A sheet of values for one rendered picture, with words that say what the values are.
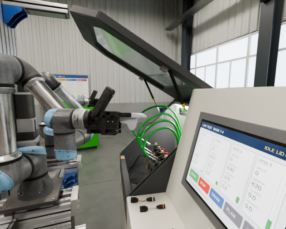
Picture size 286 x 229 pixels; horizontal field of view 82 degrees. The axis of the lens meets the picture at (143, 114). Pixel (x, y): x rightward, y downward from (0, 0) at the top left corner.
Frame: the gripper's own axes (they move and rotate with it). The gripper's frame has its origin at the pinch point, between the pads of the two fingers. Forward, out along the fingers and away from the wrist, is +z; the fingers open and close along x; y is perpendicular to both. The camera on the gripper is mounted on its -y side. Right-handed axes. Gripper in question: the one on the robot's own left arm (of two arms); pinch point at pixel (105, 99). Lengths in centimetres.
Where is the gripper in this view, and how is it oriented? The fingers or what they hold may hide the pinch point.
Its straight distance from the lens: 176.7
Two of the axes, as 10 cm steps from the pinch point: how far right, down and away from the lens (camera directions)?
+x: 6.9, 2.4, -6.8
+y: -1.0, 9.7, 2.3
